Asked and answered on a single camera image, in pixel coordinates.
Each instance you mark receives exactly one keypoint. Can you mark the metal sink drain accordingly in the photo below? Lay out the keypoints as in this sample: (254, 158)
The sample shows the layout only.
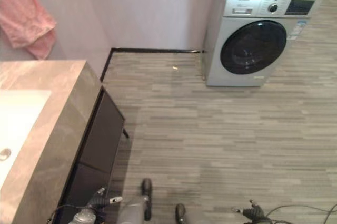
(4, 154)

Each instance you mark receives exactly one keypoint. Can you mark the pink towel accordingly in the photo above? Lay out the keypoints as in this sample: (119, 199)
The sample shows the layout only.
(25, 21)

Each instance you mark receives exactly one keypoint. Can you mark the black vanity cabinet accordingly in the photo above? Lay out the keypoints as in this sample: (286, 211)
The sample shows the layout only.
(100, 139)

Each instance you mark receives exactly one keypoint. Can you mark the silver washer control knob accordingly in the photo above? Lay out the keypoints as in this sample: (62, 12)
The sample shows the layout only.
(272, 7)

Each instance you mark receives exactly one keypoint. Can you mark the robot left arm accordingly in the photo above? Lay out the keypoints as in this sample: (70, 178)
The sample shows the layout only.
(83, 216)

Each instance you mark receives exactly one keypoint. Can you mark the round dark washer door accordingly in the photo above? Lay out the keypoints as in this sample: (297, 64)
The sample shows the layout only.
(252, 47)

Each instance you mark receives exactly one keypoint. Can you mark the silver front-load washing machine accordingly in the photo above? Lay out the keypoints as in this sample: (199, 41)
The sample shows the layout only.
(216, 50)

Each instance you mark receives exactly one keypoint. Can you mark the dark washer display panel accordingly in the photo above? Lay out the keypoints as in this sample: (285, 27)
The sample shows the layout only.
(300, 7)

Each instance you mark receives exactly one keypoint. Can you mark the grey marble vanity counter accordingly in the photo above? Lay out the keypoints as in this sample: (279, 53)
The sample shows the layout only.
(63, 108)

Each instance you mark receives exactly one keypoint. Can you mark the robot dark right foot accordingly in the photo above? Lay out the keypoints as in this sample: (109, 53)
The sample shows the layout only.
(180, 213)

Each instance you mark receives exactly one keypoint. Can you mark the blue energy label sticker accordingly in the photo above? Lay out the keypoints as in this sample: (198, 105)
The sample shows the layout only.
(298, 27)

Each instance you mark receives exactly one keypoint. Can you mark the white sink basin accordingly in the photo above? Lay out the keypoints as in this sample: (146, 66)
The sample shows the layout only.
(18, 118)

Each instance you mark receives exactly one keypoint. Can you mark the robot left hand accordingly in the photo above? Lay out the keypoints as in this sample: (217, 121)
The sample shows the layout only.
(99, 200)

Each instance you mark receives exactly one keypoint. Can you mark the robot dark left foot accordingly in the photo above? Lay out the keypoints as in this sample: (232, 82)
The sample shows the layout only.
(147, 197)

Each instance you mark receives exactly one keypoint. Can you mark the black baseboard strip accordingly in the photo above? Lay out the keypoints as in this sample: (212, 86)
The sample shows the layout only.
(137, 49)

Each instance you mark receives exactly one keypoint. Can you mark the robot dark foot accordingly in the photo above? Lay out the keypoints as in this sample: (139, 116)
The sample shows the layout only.
(180, 213)
(147, 197)

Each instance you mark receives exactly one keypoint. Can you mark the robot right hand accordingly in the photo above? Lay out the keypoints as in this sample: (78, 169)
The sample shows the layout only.
(253, 212)

